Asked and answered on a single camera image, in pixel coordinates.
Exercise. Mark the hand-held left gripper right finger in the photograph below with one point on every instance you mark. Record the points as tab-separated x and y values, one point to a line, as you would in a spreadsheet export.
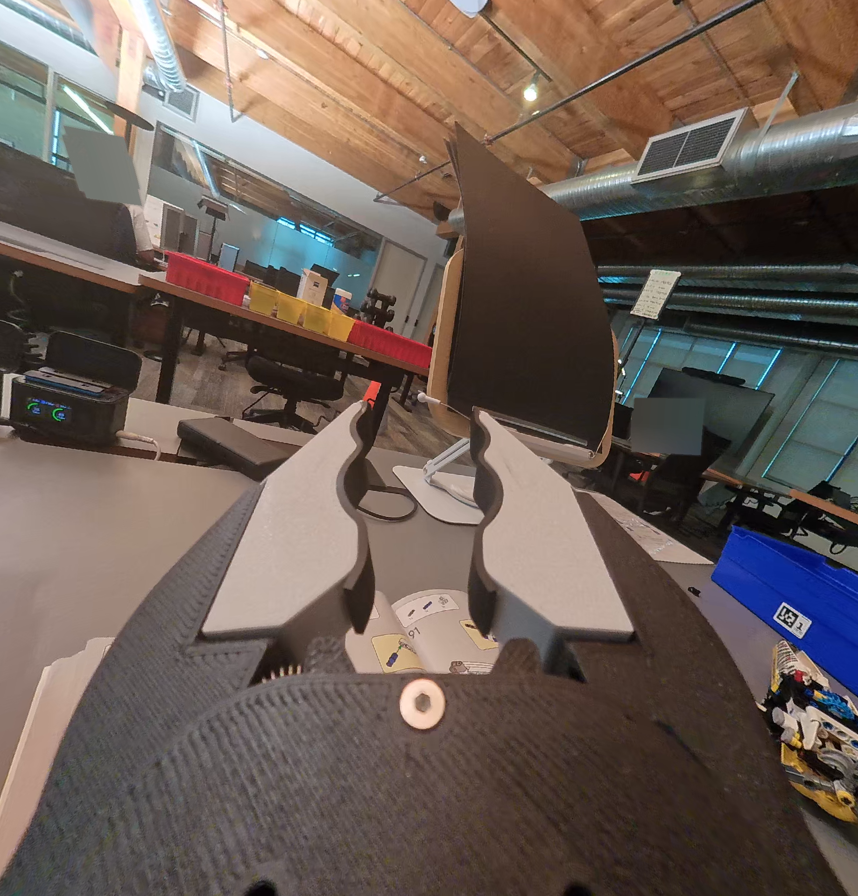
562	560

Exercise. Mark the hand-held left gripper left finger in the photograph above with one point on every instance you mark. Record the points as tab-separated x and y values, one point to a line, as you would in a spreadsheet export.
282	553

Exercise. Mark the zebra-striped lego aeroplane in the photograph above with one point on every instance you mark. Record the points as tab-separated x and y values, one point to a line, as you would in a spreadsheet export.
814	728

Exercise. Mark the lego instruction booklet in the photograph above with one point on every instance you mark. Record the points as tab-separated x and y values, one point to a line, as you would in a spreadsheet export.
429	630

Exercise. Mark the white printed paper sheet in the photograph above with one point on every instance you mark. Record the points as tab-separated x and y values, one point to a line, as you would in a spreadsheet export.
670	546

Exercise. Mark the black flat box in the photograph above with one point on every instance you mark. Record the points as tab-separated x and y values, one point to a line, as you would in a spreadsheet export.
233	444

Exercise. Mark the black office chair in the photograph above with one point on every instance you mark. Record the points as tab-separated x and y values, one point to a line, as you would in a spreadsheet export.
289	385

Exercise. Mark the red orange object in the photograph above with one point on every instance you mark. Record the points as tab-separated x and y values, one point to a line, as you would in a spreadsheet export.
374	393

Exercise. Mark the blue plastic bin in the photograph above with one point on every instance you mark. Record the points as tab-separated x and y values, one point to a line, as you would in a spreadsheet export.
765	581

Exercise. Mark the dark monitor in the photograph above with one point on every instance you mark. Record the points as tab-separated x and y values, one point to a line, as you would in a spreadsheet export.
730	413

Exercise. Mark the red plastic bin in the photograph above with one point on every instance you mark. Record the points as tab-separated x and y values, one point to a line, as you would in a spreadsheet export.
387	346
205	280

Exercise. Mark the yellow plastic bin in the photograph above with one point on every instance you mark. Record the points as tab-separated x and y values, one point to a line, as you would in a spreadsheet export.
317	320
263	299
341	329
290	309

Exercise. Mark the long wooden table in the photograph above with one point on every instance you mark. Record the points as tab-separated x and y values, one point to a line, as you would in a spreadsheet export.
168	350

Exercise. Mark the black battery charger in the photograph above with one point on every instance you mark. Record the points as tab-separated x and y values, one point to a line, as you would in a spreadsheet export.
72	413

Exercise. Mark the black dumbbell rack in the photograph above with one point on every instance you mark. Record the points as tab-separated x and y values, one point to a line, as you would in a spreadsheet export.
380	308

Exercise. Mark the white carton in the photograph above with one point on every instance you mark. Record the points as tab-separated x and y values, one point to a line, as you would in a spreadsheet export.
313	287

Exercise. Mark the black panel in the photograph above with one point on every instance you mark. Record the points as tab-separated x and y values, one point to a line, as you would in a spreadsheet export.
527	294

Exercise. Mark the white note board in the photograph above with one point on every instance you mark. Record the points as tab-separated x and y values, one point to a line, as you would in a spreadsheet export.
654	294

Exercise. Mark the white air vent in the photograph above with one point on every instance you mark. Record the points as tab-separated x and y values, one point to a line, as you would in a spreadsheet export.
688	147

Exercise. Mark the ceiling spot lamp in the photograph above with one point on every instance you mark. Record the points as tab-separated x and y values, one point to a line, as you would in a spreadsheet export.
531	91

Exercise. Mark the large silver air duct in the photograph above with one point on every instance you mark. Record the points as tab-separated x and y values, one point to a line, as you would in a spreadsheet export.
807	140

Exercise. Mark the slim silver air duct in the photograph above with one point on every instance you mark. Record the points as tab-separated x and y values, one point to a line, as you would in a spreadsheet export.
156	42

